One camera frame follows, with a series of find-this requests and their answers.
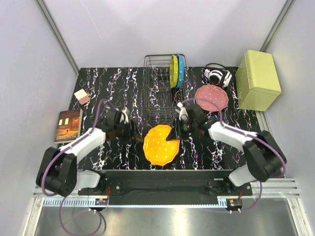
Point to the black wire dish rack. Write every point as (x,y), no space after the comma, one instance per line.
(160,99)

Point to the black white headphones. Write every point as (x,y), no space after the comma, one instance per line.
(218,75)

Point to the pink dotted plate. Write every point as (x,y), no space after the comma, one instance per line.
(211,98)

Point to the lime green dotted plate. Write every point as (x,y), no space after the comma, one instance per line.
(174,71)

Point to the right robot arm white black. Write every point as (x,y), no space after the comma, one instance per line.
(264,158)

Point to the blue dotted plate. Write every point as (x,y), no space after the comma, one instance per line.
(181,67)

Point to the dark paperback book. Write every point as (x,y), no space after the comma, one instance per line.
(69,126)

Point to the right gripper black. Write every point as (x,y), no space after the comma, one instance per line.
(176,132)

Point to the lime green box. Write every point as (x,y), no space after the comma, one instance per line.
(257,81)

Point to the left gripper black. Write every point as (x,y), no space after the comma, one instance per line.
(133,129)

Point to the black marble pattern mat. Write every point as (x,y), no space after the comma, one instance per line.
(124,87)

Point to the orange dotted plate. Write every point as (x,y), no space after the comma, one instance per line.
(157,150)

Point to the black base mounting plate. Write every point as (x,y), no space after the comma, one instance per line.
(166,187)

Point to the pink white cube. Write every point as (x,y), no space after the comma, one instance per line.
(82,96)

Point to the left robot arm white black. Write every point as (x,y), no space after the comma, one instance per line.
(58,173)

